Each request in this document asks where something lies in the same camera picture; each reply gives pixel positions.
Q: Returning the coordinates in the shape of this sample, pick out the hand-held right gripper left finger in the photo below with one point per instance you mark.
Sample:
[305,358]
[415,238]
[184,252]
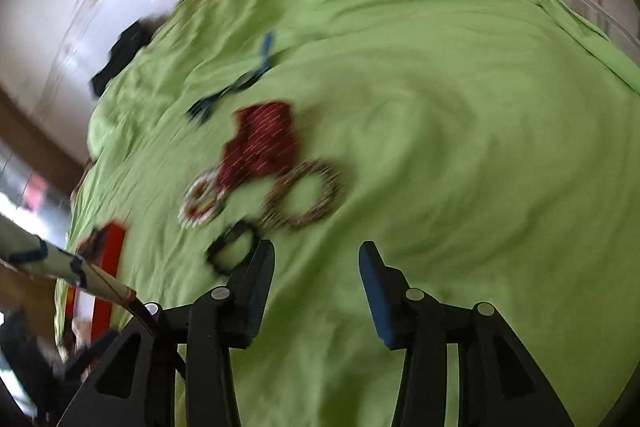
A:
[260,279]

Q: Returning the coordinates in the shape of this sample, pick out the red box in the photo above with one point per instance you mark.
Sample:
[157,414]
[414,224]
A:
[111,252]

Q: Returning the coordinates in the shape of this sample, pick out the black object at cloth edge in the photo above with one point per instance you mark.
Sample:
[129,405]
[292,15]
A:
[117,59]

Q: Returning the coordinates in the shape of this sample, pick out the brown beaded bangle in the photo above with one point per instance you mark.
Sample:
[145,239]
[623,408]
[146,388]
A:
[327,194]

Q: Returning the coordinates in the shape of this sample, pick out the green bed sheet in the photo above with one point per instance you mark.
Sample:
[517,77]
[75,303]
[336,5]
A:
[450,132]

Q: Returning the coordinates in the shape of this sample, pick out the white and red bangle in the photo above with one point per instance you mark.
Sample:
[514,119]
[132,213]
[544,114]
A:
[192,209]

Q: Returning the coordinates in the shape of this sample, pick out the dark red patterned pouch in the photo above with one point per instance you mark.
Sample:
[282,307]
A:
[260,142]

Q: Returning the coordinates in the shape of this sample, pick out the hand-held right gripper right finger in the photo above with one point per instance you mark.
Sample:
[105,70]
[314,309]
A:
[374,292]

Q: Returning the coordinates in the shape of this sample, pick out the black bangle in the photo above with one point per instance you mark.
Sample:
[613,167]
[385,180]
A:
[220,254]

